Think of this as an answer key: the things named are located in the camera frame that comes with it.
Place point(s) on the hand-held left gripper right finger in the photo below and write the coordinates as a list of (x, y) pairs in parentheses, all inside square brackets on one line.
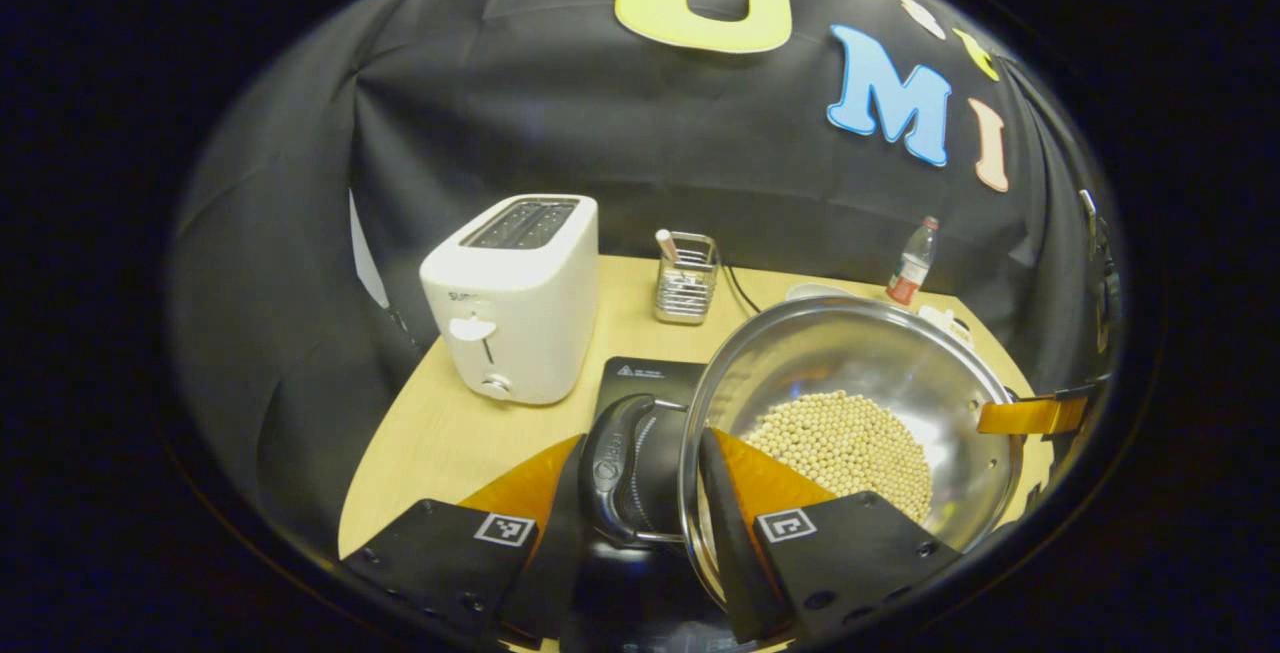
[(850, 553)]

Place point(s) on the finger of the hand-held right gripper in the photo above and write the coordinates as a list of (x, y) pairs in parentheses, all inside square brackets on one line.
[(1035, 416)]

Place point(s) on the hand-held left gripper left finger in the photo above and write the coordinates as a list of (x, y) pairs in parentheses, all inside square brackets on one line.
[(450, 563)]

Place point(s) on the stainless steel pot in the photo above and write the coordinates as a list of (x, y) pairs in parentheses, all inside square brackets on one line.
[(850, 353)]

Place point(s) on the black induction cooktop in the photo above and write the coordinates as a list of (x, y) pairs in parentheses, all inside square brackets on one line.
[(650, 378)]

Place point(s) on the pile of soybeans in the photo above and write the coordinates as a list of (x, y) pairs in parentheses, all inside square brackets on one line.
[(840, 448)]

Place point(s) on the white divided dish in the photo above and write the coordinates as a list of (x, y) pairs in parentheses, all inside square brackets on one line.
[(945, 323)]

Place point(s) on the red label water bottle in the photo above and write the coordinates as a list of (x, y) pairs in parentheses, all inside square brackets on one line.
[(910, 268)]

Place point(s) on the white oval plate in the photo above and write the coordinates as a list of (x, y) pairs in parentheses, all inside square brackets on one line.
[(815, 290)]

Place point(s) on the white toaster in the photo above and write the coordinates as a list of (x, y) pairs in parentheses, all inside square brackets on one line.
[(520, 313)]

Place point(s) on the pink and white stick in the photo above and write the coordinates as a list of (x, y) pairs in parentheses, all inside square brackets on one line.
[(667, 245)]

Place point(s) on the black backdrop cloth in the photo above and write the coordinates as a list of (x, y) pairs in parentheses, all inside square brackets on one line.
[(600, 133)]

